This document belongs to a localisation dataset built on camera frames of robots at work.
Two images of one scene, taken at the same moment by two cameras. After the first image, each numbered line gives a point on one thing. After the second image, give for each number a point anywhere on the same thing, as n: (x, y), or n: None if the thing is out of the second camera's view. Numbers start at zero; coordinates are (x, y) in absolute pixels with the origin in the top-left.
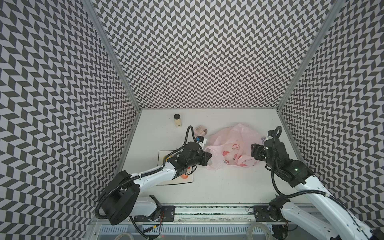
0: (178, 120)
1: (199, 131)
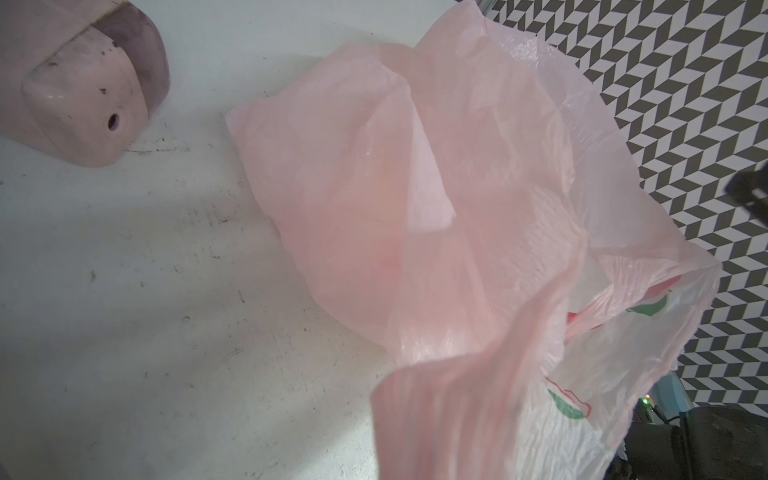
0: None
1: (79, 79)
